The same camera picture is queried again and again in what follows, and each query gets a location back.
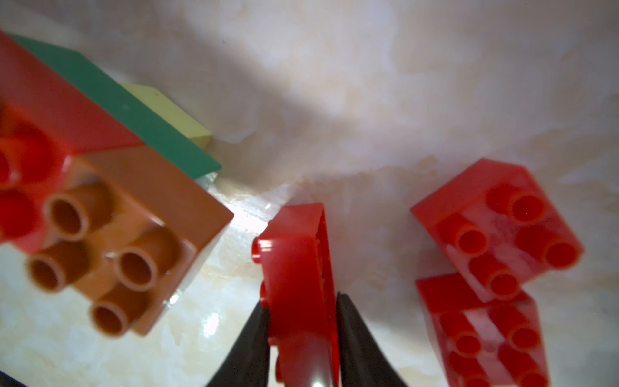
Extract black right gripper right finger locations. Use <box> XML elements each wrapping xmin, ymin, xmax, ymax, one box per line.
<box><xmin>336</xmin><ymin>293</ymin><xmax>406</xmax><ymax>387</ymax></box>

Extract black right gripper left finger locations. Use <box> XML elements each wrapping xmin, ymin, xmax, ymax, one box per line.
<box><xmin>206</xmin><ymin>303</ymin><xmax>270</xmax><ymax>387</ymax></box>

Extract red long lego brick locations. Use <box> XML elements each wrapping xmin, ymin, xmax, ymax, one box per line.
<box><xmin>1</xmin><ymin>33</ymin><xmax>143</xmax><ymax>253</ymax></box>
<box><xmin>251</xmin><ymin>203</ymin><xmax>339</xmax><ymax>386</ymax></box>

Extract brown small lego brick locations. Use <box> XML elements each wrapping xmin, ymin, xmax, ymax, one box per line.
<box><xmin>27</xmin><ymin>146</ymin><xmax>233</xmax><ymax>337</ymax></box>

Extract small red lego brick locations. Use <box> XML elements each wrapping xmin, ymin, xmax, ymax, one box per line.
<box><xmin>410</xmin><ymin>158</ymin><xmax>584</xmax><ymax>302</ymax></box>
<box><xmin>415</xmin><ymin>273</ymin><xmax>551</xmax><ymax>387</ymax></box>

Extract dark green lego brick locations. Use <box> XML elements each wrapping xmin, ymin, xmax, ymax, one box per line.
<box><xmin>9</xmin><ymin>34</ymin><xmax>221</xmax><ymax>179</ymax></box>

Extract lime green small lego brick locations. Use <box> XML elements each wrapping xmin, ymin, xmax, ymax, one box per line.
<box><xmin>121</xmin><ymin>82</ymin><xmax>212</xmax><ymax>150</ymax></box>

